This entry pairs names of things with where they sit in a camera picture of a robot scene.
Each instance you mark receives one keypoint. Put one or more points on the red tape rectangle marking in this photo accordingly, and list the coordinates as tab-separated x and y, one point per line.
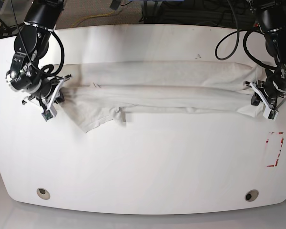
273	148

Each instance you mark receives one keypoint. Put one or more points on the right table grommet hole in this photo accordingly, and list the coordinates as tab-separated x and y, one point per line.
251	195

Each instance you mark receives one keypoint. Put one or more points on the black white gripper image right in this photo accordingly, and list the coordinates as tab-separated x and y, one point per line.
272	91

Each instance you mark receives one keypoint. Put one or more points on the left table grommet hole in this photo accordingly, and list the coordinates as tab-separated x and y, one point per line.
43	194

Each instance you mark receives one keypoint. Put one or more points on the table grommet hole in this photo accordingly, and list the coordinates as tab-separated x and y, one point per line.
43	194
251	195

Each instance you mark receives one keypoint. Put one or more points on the black white gripper image left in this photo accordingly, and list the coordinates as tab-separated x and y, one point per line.
41	85

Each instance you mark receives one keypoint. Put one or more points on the wrist camera module image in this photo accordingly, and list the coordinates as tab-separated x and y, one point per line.
270	114
47	115

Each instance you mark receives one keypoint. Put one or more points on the wrist camera module image left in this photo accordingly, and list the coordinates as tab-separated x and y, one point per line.
47	115

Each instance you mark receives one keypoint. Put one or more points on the wrist camera module image right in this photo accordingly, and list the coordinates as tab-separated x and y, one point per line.
270	114

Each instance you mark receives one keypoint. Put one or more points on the black tripod stand legs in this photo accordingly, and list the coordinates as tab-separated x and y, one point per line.
7	23

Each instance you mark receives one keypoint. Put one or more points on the white T-shirt with yellow print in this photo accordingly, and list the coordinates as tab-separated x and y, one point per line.
101	92

